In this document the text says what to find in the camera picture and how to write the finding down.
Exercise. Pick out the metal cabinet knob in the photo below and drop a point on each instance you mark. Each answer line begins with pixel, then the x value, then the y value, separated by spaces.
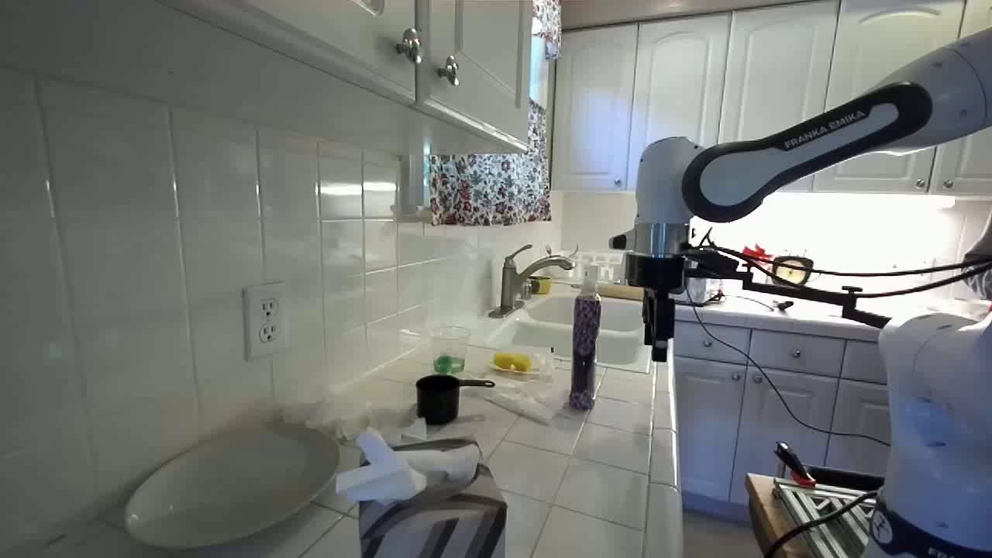
pixel 448 68
pixel 411 45

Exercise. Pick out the white arched-door wall cabinets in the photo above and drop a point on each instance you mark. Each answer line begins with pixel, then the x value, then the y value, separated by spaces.
pixel 671 102

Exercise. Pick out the wooden table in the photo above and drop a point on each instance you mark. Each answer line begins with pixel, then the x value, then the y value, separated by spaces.
pixel 762 515

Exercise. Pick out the crumpled white wrap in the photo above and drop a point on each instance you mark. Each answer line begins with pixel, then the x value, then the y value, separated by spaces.
pixel 342 418

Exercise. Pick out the white oval plate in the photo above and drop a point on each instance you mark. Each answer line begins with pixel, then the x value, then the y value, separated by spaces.
pixel 228 485

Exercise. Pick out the purple dish soap bottle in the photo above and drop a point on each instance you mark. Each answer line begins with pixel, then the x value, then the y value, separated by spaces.
pixel 584 350

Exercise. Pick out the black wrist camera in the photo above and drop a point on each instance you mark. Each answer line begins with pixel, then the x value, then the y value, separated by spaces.
pixel 656 270

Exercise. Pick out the black measuring cup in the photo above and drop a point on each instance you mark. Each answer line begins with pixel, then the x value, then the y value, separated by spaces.
pixel 436 401

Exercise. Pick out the white tissue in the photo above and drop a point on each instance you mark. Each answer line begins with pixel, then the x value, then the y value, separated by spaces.
pixel 383 478

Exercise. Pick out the yellow soap container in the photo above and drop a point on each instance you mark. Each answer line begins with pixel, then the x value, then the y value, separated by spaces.
pixel 539 286

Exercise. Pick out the floral curtain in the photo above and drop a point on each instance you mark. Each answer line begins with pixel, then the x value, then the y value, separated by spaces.
pixel 484 190

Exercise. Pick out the grey metal faucet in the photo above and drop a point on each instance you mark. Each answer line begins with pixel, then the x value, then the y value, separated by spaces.
pixel 511 282

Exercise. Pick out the striped tissue box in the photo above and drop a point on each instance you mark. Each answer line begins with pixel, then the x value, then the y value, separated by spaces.
pixel 436 526

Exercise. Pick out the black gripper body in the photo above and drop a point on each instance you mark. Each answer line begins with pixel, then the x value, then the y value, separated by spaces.
pixel 661 315

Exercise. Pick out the white base cabinets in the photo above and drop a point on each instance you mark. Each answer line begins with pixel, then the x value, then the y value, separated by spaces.
pixel 713 434

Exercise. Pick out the clear plastic bag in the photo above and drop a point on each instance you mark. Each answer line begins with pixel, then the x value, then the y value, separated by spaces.
pixel 543 364

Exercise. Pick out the small round clock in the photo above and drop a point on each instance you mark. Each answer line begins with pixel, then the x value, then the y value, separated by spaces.
pixel 791 270

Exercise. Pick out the small red object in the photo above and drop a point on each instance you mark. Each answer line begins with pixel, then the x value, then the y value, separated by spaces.
pixel 757 255

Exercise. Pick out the metal device on table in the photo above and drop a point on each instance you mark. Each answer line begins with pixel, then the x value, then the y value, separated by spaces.
pixel 826 515

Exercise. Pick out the white wall cabinet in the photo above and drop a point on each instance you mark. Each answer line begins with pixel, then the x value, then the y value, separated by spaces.
pixel 474 51

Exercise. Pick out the clear cup with green band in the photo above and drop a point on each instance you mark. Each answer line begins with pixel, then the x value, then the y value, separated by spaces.
pixel 450 364

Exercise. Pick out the yellow sponge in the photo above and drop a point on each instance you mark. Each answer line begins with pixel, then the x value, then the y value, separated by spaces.
pixel 502 364
pixel 521 364

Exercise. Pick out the red and black clamp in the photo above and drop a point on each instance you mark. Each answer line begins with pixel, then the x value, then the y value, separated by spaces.
pixel 793 465

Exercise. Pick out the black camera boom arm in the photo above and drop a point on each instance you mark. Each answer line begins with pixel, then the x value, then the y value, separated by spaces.
pixel 822 296

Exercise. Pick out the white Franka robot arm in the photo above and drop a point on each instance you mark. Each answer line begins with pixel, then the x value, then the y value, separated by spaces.
pixel 932 413

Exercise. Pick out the white electrical outlet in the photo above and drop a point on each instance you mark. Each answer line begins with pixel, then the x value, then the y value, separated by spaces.
pixel 264 319

